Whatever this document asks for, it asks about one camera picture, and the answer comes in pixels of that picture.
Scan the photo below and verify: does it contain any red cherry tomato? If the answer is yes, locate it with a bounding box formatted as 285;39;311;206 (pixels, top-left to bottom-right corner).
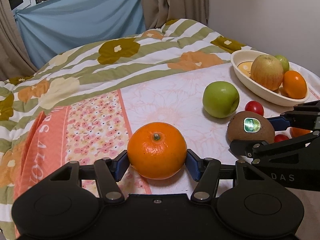
245;101;264;116
274;134;290;142

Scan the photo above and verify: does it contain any brown kiwi with sticker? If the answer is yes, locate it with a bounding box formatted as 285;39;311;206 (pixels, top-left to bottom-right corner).
227;111;275;144

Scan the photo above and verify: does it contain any orange with stem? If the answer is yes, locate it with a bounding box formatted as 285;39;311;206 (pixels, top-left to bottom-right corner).
283;70;308;99

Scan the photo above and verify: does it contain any large orange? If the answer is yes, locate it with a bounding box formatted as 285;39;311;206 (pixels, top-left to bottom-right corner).
127;122;187;180

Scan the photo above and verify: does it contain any large yellow-red apple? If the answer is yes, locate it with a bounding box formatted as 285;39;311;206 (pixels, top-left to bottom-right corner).
251;54;284;91

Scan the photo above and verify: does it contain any green apple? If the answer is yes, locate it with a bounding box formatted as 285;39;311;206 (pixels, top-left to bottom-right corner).
202;81;240;119
274;55;290;73

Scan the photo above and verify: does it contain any pink floral tablecloth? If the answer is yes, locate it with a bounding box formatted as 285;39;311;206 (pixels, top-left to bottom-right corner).
13;62;320;240

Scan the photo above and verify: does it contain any cream oval cartoon dish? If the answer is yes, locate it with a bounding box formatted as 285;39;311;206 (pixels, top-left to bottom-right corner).
231;50;310;107

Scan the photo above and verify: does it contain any striped floral quilt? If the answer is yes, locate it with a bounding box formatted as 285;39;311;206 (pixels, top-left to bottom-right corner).
1;19;247;239

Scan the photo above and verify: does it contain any beige curtain left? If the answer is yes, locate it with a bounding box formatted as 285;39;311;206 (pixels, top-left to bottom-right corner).
0;0;37;81

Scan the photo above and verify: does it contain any beige curtain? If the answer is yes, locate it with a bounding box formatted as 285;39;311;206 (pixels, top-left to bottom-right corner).
141;0;209;29
0;0;37;81

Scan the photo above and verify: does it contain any blue cloth over window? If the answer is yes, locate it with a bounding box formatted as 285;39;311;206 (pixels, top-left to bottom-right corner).
16;0;145;69

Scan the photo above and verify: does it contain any beige curtain right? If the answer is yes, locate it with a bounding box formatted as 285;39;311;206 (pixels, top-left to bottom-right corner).
141;0;209;29

